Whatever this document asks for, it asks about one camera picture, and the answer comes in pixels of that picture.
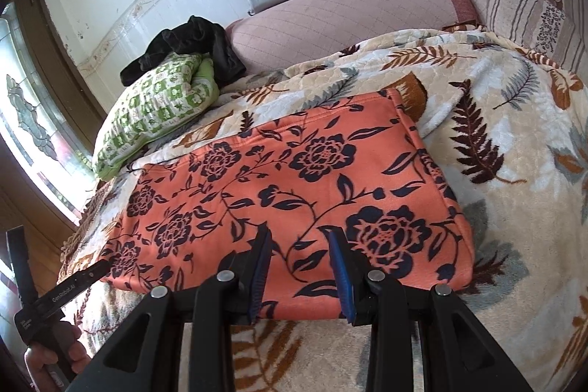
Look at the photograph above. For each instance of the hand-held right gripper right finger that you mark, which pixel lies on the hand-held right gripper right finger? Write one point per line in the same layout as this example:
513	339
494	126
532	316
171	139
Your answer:
342	277

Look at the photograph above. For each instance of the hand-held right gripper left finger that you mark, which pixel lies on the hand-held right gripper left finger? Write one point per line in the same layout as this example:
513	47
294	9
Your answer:
259	277

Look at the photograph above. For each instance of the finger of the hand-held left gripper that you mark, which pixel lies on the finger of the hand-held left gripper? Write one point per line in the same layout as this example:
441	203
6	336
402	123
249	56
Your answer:
20	263
78	282

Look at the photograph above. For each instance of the orange floral garment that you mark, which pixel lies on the orange floral garment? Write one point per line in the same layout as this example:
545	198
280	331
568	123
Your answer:
275	171

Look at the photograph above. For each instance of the person's left hand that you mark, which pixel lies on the person's left hand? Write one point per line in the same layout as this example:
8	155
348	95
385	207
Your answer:
43	366

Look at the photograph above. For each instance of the stained glass window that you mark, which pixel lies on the stained glass window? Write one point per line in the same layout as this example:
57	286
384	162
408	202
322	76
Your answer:
27	112

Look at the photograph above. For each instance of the cream leaf-print blanket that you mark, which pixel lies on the cream leaf-print blanket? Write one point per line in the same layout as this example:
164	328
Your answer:
505	213

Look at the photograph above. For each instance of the green patterned pillow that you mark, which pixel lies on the green patterned pillow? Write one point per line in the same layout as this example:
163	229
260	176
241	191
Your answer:
151	107

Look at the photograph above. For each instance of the black cloth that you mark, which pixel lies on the black cloth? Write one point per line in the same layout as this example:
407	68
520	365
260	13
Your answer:
193	38

